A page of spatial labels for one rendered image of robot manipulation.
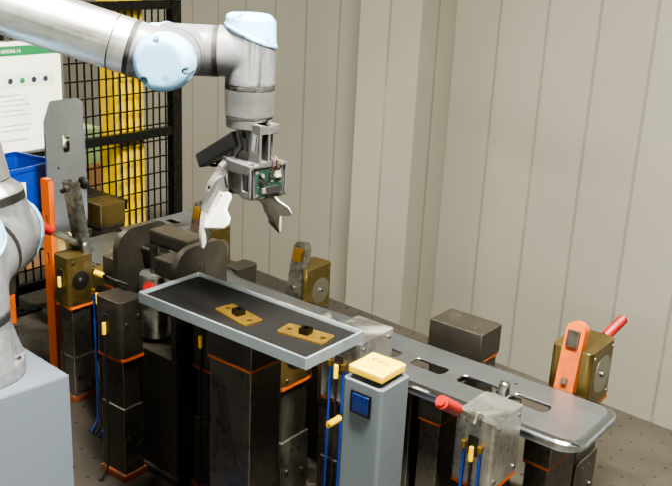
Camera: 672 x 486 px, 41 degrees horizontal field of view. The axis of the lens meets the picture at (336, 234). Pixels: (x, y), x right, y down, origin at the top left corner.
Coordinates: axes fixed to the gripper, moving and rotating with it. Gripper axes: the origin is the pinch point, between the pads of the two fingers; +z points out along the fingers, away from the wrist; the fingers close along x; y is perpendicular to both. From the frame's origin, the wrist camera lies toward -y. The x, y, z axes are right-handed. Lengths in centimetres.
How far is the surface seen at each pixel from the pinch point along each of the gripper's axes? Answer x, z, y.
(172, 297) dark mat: -6.4, 11.6, -9.6
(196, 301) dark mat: -4.1, 11.6, -5.9
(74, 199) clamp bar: 4, 10, -66
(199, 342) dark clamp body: 4.2, 25.5, -17.4
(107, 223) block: 28, 27, -96
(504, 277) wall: 195, 75, -90
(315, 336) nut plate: 2.2, 11.2, 16.9
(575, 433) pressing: 36, 27, 43
